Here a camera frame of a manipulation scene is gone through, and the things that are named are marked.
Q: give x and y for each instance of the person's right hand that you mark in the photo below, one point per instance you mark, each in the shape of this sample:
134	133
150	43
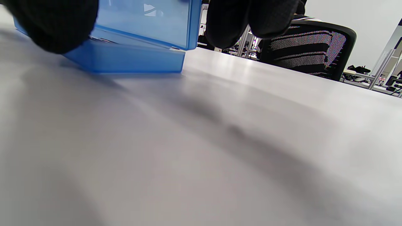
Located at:
53	22

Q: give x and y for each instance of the pile of black pen refills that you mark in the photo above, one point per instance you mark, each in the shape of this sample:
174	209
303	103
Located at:
97	39

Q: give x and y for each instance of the blue plastic stationery box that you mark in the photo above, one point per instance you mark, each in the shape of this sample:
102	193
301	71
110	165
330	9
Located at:
141	28

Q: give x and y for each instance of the black mesh office chair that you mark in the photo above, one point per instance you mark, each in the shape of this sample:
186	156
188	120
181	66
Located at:
301	47

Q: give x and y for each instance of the white desk with metal legs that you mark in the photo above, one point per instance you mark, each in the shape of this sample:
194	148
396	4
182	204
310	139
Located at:
358	83

